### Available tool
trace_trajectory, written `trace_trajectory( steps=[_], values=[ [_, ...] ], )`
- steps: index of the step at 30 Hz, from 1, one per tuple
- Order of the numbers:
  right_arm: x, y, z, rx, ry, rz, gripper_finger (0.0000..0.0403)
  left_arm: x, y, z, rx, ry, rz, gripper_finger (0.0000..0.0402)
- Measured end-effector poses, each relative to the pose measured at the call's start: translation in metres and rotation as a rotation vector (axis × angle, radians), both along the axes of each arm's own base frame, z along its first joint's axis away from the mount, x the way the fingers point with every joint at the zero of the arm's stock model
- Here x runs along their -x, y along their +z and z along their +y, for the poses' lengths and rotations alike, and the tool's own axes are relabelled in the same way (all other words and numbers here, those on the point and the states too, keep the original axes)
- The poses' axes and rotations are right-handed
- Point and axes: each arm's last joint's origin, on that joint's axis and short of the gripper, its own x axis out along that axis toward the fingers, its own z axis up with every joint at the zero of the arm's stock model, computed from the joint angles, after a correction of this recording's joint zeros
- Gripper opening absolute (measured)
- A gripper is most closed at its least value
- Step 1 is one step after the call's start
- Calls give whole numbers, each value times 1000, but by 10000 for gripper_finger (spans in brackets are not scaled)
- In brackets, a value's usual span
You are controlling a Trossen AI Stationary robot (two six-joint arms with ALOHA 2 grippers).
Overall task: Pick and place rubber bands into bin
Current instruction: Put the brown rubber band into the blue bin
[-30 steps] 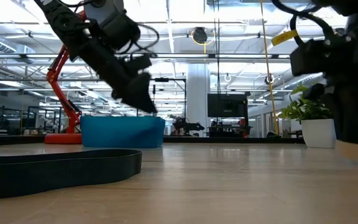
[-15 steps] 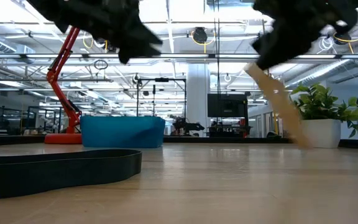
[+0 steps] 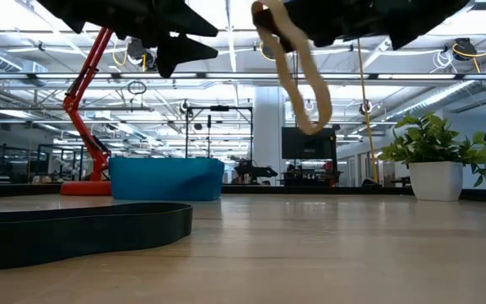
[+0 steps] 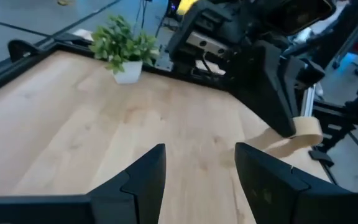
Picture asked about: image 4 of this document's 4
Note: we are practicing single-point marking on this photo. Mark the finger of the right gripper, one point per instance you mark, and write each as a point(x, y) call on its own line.
point(259, 87)
point(300, 74)

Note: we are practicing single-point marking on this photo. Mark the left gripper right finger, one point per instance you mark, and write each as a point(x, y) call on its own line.
point(269, 193)

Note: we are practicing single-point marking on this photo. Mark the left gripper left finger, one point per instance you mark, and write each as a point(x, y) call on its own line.
point(135, 199)

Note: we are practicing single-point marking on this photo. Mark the wide beige rubber band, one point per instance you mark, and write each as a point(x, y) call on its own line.
point(309, 130)

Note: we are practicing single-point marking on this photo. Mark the silver aluminium extrusion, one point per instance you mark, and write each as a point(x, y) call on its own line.
point(308, 102)

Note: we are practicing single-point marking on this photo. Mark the green plant in white pot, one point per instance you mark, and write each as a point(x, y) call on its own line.
point(129, 74)

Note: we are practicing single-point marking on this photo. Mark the black table frame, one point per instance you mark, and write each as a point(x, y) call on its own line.
point(11, 74)

